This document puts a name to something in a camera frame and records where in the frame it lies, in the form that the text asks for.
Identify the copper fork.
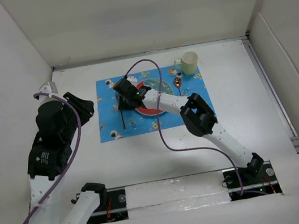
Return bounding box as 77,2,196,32
115,92,126,129

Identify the red and teal plate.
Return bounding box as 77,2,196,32
130,74,179,120

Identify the blue space-print placemat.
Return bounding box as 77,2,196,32
96,65,213,143

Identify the copper spoon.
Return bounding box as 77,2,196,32
173,77,189,96

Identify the pale green mug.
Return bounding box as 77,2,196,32
174,51,199,75

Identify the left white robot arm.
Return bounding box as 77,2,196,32
23,81,108,224

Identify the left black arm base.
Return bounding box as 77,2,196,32
87,188,129,224

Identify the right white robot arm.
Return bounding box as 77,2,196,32
113,77,264,184

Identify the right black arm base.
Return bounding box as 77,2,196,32
221,161,282,202

